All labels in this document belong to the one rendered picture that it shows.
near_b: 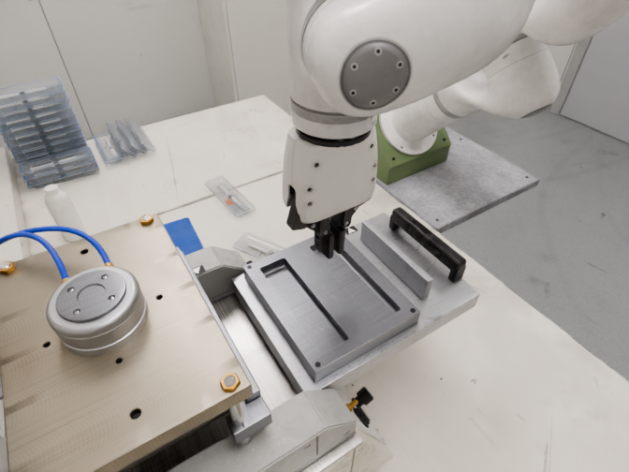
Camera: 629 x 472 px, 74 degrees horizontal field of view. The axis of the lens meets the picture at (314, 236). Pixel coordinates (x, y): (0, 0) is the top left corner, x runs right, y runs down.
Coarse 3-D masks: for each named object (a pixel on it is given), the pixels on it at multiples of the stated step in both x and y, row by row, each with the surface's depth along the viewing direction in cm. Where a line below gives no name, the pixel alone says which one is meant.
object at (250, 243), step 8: (248, 232) 100; (240, 240) 98; (248, 240) 98; (256, 240) 98; (264, 240) 98; (248, 248) 96; (256, 248) 96; (264, 248) 96; (272, 248) 96; (280, 248) 96; (264, 256) 94
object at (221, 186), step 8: (208, 184) 114; (216, 184) 114; (224, 184) 114; (216, 192) 112; (224, 192) 112; (232, 192) 112; (224, 200) 109; (232, 200) 109; (240, 200) 109; (232, 208) 107; (240, 208) 107; (248, 208) 107
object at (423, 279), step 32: (384, 224) 72; (384, 256) 64; (416, 256) 66; (416, 288) 60; (448, 288) 61; (256, 320) 58; (448, 320) 60; (288, 352) 54; (384, 352) 54; (320, 384) 50
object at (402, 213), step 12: (396, 216) 68; (408, 216) 67; (396, 228) 71; (408, 228) 67; (420, 228) 65; (420, 240) 65; (432, 240) 63; (432, 252) 64; (444, 252) 62; (456, 252) 61; (444, 264) 62; (456, 264) 60; (456, 276) 61
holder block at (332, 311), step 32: (288, 256) 63; (320, 256) 65; (352, 256) 63; (256, 288) 59; (288, 288) 60; (320, 288) 58; (352, 288) 60; (384, 288) 58; (288, 320) 54; (320, 320) 56; (352, 320) 54; (384, 320) 54; (416, 320) 56; (320, 352) 52; (352, 352) 51
